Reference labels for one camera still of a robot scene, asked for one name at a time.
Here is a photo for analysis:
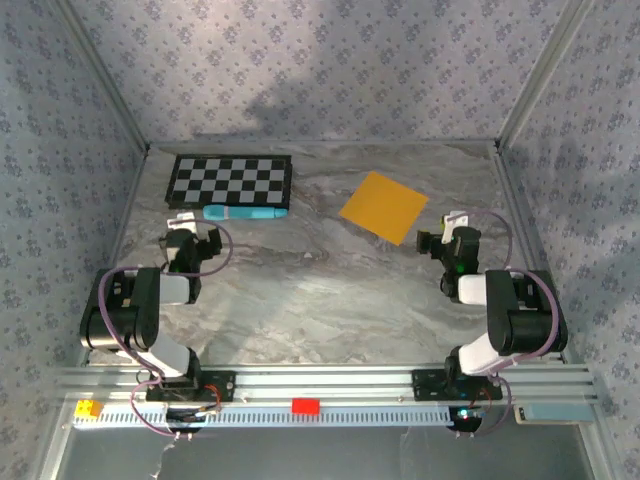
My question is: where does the light blue marker pen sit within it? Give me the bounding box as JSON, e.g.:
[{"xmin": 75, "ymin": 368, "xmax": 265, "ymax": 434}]
[{"xmin": 202, "ymin": 203, "xmax": 290, "ymax": 222}]

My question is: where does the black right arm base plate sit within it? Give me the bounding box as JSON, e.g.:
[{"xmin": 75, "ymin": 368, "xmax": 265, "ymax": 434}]
[{"xmin": 410, "ymin": 368, "xmax": 504, "ymax": 402}]

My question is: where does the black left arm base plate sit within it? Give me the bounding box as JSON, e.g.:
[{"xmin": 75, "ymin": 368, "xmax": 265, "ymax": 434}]
[{"xmin": 144, "ymin": 370, "xmax": 237, "ymax": 404}]

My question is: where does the white slotted cable duct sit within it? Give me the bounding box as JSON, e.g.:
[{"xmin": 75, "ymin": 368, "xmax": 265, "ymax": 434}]
[{"xmin": 72, "ymin": 403, "xmax": 454, "ymax": 429}]

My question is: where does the aluminium corner post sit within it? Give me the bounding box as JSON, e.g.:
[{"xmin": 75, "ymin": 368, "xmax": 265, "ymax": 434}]
[
  {"xmin": 494, "ymin": 0, "xmax": 599, "ymax": 151},
  {"xmin": 49, "ymin": 0, "xmax": 152, "ymax": 154}
]

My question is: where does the aluminium back rail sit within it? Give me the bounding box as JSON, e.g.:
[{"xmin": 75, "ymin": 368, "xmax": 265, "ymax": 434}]
[{"xmin": 147, "ymin": 133, "xmax": 501, "ymax": 150}]

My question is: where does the black controller board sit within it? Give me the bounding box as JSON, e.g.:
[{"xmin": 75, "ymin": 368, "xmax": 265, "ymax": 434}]
[
  {"xmin": 164, "ymin": 405, "xmax": 221, "ymax": 435},
  {"xmin": 447, "ymin": 405, "xmax": 487, "ymax": 435}
]

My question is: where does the aluminium side rail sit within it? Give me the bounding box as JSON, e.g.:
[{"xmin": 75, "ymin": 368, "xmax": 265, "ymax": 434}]
[
  {"xmin": 77, "ymin": 147, "xmax": 151, "ymax": 369},
  {"xmin": 492, "ymin": 144, "xmax": 574, "ymax": 366}
]

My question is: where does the black and white chessboard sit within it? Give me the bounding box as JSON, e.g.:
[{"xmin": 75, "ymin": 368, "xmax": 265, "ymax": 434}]
[{"xmin": 164, "ymin": 153, "xmax": 294, "ymax": 211}]

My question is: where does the orange paper sheet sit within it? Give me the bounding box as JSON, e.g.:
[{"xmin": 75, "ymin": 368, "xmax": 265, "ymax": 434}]
[{"xmin": 338, "ymin": 170, "xmax": 431, "ymax": 246}]

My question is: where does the grey-blue flat box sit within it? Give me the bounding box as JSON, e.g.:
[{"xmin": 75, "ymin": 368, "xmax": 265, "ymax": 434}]
[{"xmin": 513, "ymin": 403, "xmax": 596, "ymax": 425}]

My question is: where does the aluminium mounting rail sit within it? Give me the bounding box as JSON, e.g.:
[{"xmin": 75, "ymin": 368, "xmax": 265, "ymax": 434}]
[{"xmin": 54, "ymin": 364, "xmax": 601, "ymax": 406}]

